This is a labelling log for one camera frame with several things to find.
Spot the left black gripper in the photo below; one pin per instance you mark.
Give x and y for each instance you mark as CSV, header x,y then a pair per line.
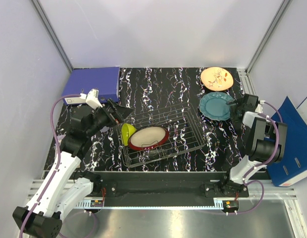
x,y
120,113

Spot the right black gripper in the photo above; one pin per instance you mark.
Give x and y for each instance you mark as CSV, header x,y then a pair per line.
x,y
232,114

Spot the teal scalloped plate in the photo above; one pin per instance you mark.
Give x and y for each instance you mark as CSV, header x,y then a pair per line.
x,y
215,106

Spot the cream floral plate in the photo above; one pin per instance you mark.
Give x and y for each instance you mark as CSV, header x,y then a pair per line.
x,y
216,79

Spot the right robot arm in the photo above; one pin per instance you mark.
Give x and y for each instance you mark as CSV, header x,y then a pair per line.
x,y
265,144

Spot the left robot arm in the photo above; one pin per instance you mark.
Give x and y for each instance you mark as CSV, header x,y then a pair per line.
x,y
44,214

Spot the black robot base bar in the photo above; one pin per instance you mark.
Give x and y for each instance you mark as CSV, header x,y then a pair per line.
x,y
210,184

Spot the yellow-green bowl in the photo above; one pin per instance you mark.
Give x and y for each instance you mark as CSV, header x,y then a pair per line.
x,y
127,131

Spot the red rimmed white plate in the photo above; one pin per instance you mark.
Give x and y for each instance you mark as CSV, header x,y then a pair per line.
x,y
148,138

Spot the white paper sheet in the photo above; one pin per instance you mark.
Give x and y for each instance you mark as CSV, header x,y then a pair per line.
x,y
302,108

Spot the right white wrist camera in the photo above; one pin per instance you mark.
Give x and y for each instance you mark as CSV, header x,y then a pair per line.
x,y
259,108

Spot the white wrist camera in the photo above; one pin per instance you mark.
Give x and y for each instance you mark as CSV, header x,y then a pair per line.
x,y
259,108
92,98

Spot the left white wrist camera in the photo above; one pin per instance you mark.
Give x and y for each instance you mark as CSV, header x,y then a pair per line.
x,y
92,98

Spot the purple-blue ring binder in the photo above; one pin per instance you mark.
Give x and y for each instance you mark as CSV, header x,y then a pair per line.
x,y
105,79

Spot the black wire dish rack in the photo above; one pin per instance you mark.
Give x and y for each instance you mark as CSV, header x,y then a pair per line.
x,y
185,134

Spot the dark blue ring binder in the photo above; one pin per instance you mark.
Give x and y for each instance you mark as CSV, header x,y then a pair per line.
x,y
293,167

